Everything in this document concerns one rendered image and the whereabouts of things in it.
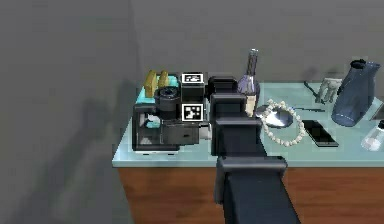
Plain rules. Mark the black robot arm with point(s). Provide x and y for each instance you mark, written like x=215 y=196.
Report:
x=246 y=140

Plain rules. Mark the clear glass bottle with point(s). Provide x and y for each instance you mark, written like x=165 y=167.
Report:
x=373 y=140

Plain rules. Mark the dark blue vase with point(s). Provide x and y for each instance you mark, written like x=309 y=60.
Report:
x=356 y=96

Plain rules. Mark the brown cabinet with pale blue top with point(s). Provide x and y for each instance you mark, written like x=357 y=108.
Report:
x=166 y=196

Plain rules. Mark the thin black stick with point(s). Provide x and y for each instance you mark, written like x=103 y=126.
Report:
x=310 y=89

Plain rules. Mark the silver spoon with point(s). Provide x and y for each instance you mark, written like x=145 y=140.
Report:
x=278 y=117

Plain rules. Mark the black phone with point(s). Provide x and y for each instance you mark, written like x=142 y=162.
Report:
x=320 y=133

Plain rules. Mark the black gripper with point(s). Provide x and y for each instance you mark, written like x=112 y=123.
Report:
x=168 y=103

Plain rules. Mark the blue and black toaster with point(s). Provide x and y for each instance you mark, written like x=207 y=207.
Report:
x=142 y=98

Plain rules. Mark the golden brown toast slice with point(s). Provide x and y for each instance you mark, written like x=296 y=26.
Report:
x=150 y=83
x=163 y=80

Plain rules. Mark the purple grey wine bottle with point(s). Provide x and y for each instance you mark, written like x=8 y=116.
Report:
x=248 y=85

